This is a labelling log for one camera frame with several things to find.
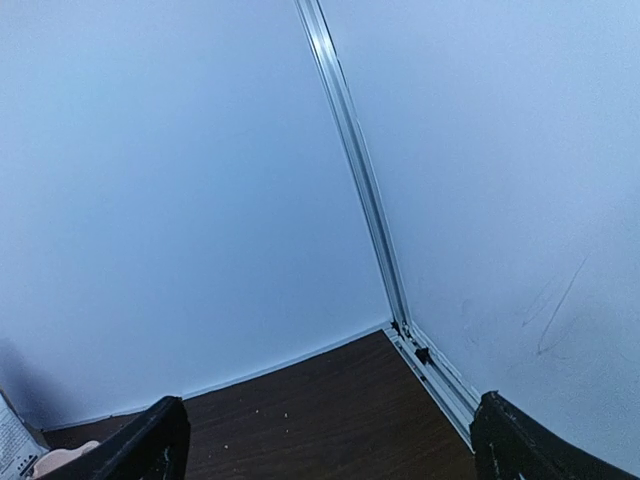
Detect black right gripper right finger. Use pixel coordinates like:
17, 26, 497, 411
470, 391, 634, 480

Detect pink double pet bowl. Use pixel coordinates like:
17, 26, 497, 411
28, 440, 100, 479

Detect dog food bag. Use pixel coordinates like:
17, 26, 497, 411
0, 391, 49, 480

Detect right side aluminium rail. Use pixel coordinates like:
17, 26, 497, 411
383, 320, 480, 451

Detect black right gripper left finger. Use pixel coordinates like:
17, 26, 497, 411
48, 396, 191, 480

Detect right rear aluminium post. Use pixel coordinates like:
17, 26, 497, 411
295, 1, 411, 337

